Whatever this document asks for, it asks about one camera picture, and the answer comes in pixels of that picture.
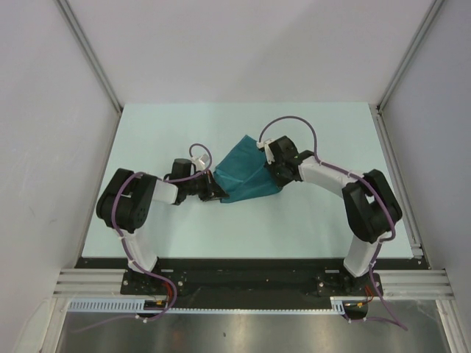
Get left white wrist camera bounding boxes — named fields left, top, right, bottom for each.
left=191, top=154, right=211, bottom=172

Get aluminium frame post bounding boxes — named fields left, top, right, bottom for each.
left=54, top=0, right=124, bottom=117
left=375, top=0, right=447, bottom=113

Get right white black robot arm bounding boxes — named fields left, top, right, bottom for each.
left=257, top=136, right=403, bottom=295

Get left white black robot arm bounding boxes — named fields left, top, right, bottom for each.
left=96, top=154, right=229, bottom=294

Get white slotted cable duct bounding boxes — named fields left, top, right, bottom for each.
left=68, top=298, right=353, bottom=317

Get left aluminium frame post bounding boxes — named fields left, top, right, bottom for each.
left=54, top=0, right=124, bottom=117

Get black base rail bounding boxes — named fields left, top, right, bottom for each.
left=75, top=258, right=425, bottom=324

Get teal satin napkin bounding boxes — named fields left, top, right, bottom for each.
left=213, top=135, right=282, bottom=204

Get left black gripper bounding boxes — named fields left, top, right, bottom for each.
left=183, top=169, right=228, bottom=202

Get aluminium extrusion rail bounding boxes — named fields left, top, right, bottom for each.
left=373, top=104, right=471, bottom=353

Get right aluminium frame post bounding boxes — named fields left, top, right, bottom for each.
left=375, top=0, right=447, bottom=113

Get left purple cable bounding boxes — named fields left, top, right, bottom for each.
left=112, top=142, right=213, bottom=277

